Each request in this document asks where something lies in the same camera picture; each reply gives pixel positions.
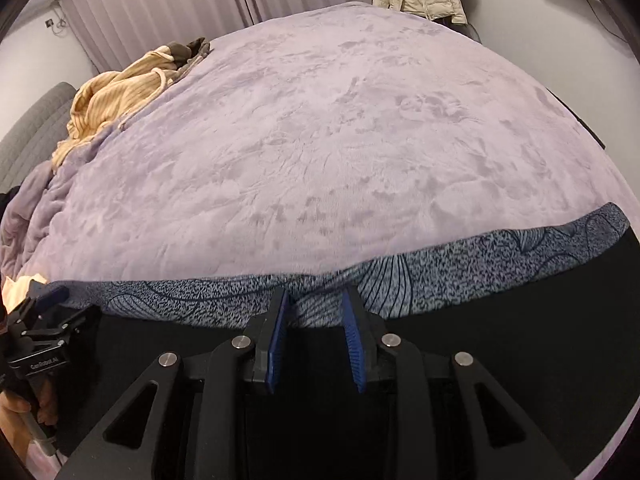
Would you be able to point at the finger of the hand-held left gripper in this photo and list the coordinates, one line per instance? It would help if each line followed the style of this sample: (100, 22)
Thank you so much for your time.
(50, 296)
(75, 321)

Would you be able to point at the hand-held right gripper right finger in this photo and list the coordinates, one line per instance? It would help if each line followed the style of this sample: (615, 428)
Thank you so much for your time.
(352, 340)

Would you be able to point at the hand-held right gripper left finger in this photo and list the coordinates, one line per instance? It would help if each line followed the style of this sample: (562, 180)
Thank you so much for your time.
(272, 340)

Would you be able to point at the black pants grey patterned waistband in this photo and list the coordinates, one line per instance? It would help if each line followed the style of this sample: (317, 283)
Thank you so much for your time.
(500, 335)

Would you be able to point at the person's left hand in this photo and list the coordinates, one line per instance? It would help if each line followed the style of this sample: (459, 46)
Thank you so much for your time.
(17, 407)

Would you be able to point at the orange garment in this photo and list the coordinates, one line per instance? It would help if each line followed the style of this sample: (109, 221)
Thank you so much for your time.
(17, 287)

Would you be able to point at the purple plush blanket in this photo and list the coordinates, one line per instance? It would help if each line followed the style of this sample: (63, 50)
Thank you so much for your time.
(325, 135)

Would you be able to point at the yellow ribbed garment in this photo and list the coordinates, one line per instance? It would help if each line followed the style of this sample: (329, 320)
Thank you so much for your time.
(110, 95)

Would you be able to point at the dark brown grey garment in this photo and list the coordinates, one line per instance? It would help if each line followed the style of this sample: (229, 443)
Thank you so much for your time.
(192, 52)

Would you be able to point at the pale pleated curtain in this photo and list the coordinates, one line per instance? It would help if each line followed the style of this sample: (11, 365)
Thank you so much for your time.
(150, 5)

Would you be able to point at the wall socket with plug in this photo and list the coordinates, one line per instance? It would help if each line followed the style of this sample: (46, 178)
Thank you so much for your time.
(49, 22)

